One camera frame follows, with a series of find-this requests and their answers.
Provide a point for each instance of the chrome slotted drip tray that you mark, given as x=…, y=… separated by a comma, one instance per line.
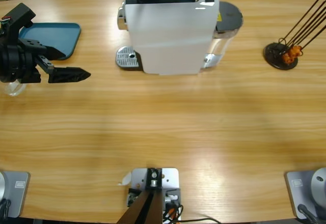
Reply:
x=124, y=56

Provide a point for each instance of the blue plastic tray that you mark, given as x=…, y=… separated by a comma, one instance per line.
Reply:
x=61, y=35

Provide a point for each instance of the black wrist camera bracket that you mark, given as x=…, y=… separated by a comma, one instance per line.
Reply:
x=19, y=14

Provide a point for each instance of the black capsule holder with rods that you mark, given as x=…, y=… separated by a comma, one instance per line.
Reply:
x=273, y=53

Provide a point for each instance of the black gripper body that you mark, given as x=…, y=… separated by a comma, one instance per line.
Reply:
x=15, y=63

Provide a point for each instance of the clear water tank black lid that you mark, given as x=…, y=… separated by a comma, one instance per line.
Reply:
x=229, y=15

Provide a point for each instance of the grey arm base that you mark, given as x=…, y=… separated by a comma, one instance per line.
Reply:
x=296, y=191
x=17, y=191

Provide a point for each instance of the white capsule coffee machine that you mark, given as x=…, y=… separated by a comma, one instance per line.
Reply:
x=168, y=35

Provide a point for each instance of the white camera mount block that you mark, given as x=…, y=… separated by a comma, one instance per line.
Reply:
x=169, y=177

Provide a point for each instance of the dark camera post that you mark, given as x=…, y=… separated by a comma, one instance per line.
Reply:
x=145, y=208

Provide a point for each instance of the clear glass cup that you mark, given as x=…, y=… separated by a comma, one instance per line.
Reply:
x=15, y=91

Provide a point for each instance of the white tape tab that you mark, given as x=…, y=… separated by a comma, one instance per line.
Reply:
x=126, y=179

